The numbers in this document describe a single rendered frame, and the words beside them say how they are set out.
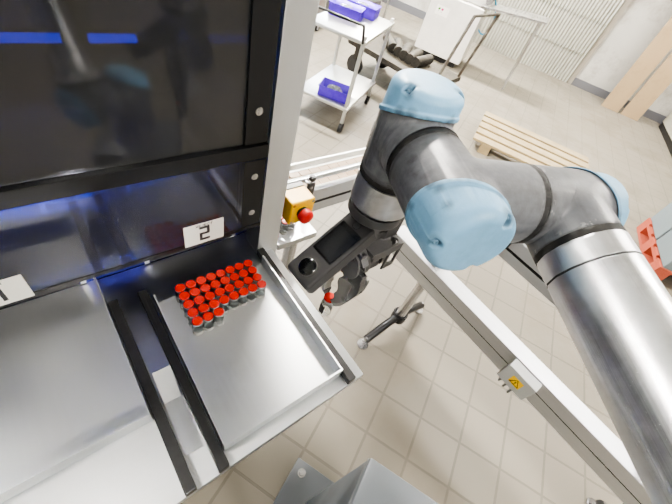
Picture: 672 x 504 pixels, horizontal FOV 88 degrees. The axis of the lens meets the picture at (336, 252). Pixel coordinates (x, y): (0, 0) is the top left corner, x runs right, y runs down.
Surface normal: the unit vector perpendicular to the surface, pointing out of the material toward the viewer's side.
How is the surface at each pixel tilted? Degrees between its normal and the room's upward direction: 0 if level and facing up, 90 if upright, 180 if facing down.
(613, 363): 85
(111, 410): 0
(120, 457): 0
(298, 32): 90
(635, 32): 90
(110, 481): 0
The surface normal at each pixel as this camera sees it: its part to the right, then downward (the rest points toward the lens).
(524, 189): 0.30, -0.17
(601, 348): -0.93, -0.05
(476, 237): 0.19, 0.77
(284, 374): 0.24, -0.64
